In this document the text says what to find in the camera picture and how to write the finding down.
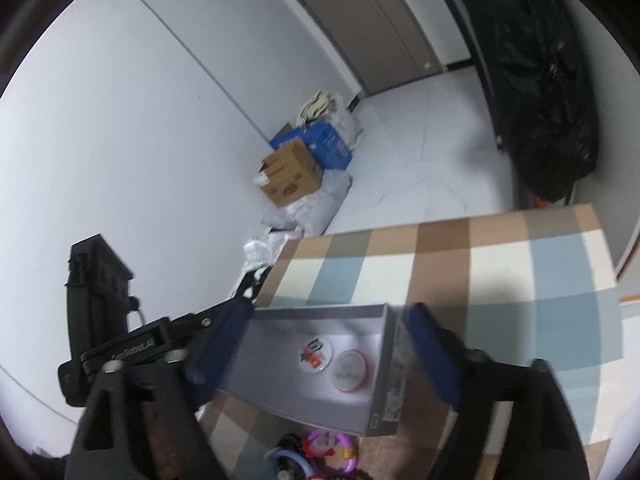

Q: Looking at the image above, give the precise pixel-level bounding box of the white round badge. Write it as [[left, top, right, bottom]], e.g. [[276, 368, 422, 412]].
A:
[[298, 336, 333, 374]]

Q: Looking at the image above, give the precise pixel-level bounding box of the black bead bracelet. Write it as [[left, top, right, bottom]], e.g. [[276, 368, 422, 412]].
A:
[[275, 432, 305, 453]]

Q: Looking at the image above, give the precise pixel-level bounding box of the purple ring bracelet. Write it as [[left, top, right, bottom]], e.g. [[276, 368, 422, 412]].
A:
[[301, 429, 359, 476]]

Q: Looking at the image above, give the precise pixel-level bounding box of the light blue ring bracelet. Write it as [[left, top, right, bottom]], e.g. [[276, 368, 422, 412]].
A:
[[263, 447, 314, 480]]

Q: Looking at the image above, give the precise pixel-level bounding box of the grey open shoe box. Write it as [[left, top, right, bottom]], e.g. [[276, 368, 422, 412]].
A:
[[222, 304, 410, 437]]

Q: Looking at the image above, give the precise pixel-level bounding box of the silver plastic bag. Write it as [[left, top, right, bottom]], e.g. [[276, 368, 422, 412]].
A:
[[243, 229, 303, 273]]

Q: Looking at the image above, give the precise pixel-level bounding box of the checkered table cloth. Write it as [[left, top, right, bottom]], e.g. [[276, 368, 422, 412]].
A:
[[201, 205, 623, 479]]

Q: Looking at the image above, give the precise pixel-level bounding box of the grey plastic parcel bag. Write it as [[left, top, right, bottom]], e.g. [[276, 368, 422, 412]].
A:
[[262, 170, 352, 237]]

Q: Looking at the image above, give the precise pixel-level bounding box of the brown cardboard box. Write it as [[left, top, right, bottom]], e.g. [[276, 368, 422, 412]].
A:
[[254, 139, 323, 207]]

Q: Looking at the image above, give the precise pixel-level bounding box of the blue cardboard box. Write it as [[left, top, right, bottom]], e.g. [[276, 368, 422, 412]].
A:
[[269, 122, 352, 170]]

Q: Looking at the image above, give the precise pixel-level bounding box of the black large backpack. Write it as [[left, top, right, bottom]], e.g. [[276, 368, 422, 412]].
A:
[[463, 0, 599, 202]]

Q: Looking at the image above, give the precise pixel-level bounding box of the white bag with clothes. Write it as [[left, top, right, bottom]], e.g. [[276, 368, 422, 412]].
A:
[[295, 91, 363, 151]]

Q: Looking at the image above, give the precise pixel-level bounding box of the grey door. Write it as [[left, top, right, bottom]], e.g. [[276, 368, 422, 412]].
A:
[[297, 0, 442, 96]]

